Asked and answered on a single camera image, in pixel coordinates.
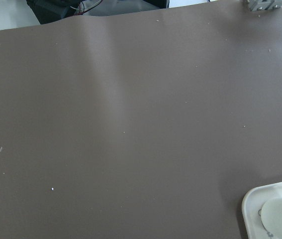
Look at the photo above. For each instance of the beige tray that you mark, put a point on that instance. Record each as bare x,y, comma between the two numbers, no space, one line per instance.
251,209

